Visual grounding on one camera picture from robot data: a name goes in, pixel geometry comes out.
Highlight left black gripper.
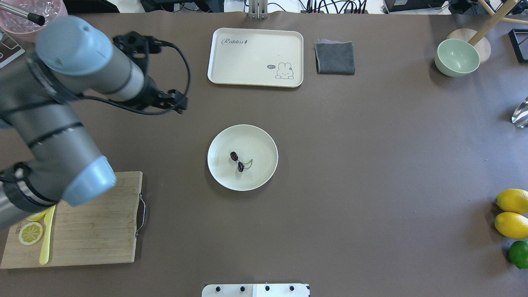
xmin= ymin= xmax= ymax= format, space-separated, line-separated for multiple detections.
xmin=134 ymin=76 xmax=187 ymax=113

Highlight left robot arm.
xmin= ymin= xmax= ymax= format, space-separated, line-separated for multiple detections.
xmin=1 ymin=16 xmax=191 ymax=229

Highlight cream rabbit tray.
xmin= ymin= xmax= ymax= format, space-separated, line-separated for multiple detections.
xmin=207 ymin=28 xmax=304 ymax=88

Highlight cream round plate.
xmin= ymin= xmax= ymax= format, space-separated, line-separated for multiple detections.
xmin=206 ymin=124 xmax=279 ymax=191

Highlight grey folded cloth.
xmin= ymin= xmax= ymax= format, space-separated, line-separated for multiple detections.
xmin=314 ymin=39 xmax=355 ymax=75

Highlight upper lemon half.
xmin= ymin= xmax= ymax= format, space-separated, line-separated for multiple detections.
xmin=26 ymin=209 xmax=49 ymax=222

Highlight yellow plastic knife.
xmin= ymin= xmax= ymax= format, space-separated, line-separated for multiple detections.
xmin=38 ymin=205 xmax=56 ymax=265

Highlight pink bowl of ice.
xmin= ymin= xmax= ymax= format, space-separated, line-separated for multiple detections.
xmin=0 ymin=0 xmax=68 ymax=42

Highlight lower lemon slice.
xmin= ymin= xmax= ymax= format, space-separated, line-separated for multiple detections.
xmin=19 ymin=222 xmax=45 ymax=245

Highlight green bowl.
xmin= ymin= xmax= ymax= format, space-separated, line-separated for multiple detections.
xmin=434 ymin=39 xmax=480 ymax=78

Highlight wooden stand with base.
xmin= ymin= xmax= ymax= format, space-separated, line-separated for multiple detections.
xmin=446 ymin=0 xmax=527 ymax=64

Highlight metal ice scoop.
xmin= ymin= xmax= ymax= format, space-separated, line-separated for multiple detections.
xmin=511 ymin=97 xmax=528 ymax=128

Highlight upper yellow lemon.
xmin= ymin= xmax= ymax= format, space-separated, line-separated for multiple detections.
xmin=495 ymin=189 xmax=528 ymax=214

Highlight yellow lemon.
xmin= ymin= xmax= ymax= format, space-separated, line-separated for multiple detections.
xmin=494 ymin=212 xmax=528 ymax=240
xmin=495 ymin=189 xmax=528 ymax=214

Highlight lower yellow lemon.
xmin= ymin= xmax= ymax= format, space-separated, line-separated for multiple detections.
xmin=494 ymin=212 xmax=528 ymax=240

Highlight green lime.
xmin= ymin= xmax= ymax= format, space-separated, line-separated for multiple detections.
xmin=509 ymin=240 xmax=528 ymax=269

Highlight aluminium frame post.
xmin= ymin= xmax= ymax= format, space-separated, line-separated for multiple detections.
xmin=247 ymin=0 xmax=269 ymax=19

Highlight metal scoop handle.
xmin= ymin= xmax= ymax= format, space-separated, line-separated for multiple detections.
xmin=0 ymin=1 xmax=45 ymax=26

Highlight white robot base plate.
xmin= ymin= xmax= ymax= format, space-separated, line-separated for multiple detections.
xmin=201 ymin=283 xmax=311 ymax=297

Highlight black picture frame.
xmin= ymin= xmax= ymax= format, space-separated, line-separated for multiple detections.
xmin=508 ymin=28 xmax=528 ymax=64

